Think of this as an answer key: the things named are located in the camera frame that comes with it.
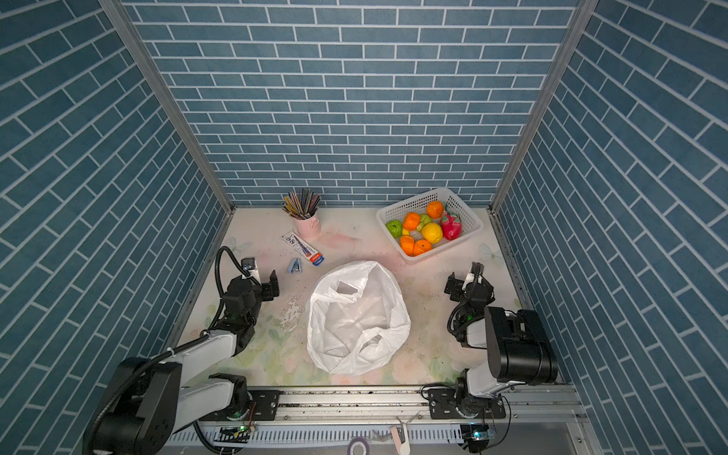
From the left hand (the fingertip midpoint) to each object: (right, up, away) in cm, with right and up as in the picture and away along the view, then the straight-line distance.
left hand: (267, 272), depth 88 cm
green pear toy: (+53, +17, +20) cm, 59 cm away
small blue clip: (+5, 0, +11) cm, 12 cm away
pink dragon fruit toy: (+62, +14, +17) cm, 66 cm away
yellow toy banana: (+45, +12, +20) cm, 51 cm away
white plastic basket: (+70, +16, +19) cm, 75 cm away
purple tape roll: (+29, -39, -19) cm, 52 cm away
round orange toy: (+51, +8, +14) cm, 53 cm away
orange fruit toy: (+57, +22, +24) cm, 66 cm away
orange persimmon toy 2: (+45, +8, +13) cm, 48 cm away
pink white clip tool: (+41, -38, -20) cm, 59 cm away
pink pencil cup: (+9, +14, +18) cm, 25 cm away
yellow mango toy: (+55, +12, +15) cm, 58 cm away
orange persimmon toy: (+47, +17, +17) cm, 53 cm away
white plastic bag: (+28, -15, +2) cm, 32 cm away
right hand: (+66, -3, +5) cm, 66 cm away
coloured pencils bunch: (+6, +23, +17) cm, 30 cm away
